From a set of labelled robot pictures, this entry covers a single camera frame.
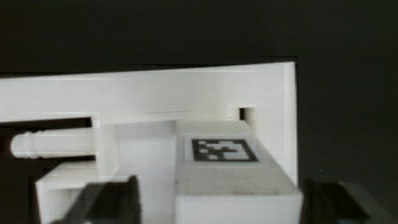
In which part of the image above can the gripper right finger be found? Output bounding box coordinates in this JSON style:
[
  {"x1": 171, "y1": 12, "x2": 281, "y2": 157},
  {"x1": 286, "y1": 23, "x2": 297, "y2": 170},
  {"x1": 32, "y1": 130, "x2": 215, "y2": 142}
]
[{"x1": 300, "y1": 179, "x2": 398, "y2": 224}]

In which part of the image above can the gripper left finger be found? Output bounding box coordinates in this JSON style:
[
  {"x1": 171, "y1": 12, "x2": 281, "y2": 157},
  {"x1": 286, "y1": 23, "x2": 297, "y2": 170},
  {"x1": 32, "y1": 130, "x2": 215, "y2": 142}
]
[{"x1": 59, "y1": 176, "x2": 142, "y2": 224}]

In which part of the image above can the white chair leg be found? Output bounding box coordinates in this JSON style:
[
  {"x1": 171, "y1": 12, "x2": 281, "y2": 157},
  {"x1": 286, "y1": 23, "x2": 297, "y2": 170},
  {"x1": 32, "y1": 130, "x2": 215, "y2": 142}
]
[{"x1": 11, "y1": 121, "x2": 302, "y2": 224}]

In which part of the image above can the white chair seat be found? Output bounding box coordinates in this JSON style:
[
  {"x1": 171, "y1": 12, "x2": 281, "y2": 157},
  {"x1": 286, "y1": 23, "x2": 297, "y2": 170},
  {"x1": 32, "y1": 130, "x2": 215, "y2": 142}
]
[{"x1": 36, "y1": 112, "x2": 256, "y2": 224}]

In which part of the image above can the white U-shaped fence frame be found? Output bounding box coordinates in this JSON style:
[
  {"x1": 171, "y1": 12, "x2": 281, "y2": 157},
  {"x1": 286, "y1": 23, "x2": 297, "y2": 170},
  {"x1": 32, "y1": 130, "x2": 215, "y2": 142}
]
[{"x1": 0, "y1": 62, "x2": 299, "y2": 179}]

